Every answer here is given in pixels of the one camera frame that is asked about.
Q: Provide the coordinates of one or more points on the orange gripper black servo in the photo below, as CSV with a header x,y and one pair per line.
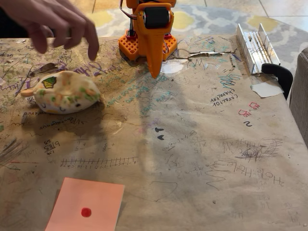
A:
x,y
149,39

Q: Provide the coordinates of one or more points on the white plush cat toy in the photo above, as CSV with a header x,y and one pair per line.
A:
x,y
65,92

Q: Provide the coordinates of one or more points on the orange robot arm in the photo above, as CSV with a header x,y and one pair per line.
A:
x,y
127,45

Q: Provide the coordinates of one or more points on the pink paper with red dot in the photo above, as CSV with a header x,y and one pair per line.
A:
x,y
84,204

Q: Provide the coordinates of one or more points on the person's bare hand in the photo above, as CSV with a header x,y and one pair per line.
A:
x,y
55,16

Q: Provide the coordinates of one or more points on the grey yellow patterned rug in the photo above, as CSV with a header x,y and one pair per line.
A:
x,y
216,19

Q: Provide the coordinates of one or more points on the scribbled brown paper table cover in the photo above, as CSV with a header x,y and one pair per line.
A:
x,y
183,144

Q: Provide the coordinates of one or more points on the black chair back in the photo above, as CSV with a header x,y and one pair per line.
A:
x,y
280,73

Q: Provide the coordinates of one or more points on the person's dark clothing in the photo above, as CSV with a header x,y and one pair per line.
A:
x,y
12,26

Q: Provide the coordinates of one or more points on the grey upholstered seat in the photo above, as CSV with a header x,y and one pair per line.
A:
x,y
300,96

